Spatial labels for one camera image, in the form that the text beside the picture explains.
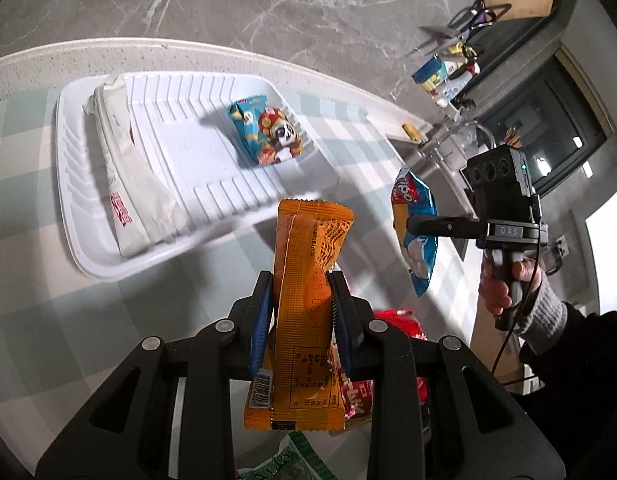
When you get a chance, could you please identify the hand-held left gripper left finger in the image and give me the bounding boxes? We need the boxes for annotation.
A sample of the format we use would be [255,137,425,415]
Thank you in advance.
[36,270,276,480]

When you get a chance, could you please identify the white snack packet red label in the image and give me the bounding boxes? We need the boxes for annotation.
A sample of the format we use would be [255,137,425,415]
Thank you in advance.
[82,74,189,260]

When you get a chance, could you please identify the white plastic tray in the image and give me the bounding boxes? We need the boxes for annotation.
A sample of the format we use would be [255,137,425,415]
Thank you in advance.
[56,72,340,281]

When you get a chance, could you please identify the clear glass jug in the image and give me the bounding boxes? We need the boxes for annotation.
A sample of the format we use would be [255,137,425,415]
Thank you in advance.
[427,120,495,162]

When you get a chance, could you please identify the green snack packet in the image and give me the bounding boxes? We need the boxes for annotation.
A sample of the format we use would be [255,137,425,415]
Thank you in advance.
[236,432,339,480]

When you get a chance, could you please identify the black cable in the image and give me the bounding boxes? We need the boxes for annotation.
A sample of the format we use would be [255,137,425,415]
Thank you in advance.
[489,240,545,387]

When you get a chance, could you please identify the blue cartoon snack packet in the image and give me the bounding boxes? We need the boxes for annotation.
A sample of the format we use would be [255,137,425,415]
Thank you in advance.
[226,95,309,167]

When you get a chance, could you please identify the white bottle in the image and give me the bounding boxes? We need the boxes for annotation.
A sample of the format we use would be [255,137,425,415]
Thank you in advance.
[438,59,482,108]

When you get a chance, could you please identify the blue chip bag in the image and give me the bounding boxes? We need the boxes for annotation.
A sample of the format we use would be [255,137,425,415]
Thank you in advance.
[391,167,439,298]

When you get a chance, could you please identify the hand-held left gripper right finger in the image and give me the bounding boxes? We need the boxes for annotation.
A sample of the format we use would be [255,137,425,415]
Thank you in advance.
[328,271,581,480]

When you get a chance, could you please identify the purple handled scissors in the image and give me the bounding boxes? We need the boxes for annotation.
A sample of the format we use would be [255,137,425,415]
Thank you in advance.
[413,2,512,57]

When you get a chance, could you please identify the person's right hand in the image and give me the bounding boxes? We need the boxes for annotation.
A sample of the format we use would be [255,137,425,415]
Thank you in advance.
[478,257,544,318]

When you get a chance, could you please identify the person's right forearm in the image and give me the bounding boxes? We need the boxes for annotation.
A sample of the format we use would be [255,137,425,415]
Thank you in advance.
[517,280,617,411]

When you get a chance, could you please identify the blue yellow bottle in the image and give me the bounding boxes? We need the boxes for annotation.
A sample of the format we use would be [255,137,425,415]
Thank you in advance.
[412,55,450,96]

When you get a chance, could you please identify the dark glass panel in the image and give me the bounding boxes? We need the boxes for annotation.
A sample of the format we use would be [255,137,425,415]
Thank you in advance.
[477,49,617,197]

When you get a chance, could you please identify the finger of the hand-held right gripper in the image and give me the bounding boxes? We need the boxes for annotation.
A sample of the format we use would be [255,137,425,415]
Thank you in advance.
[405,214,489,240]

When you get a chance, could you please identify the orange snack packet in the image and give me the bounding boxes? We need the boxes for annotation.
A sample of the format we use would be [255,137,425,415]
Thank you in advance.
[244,199,355,432]

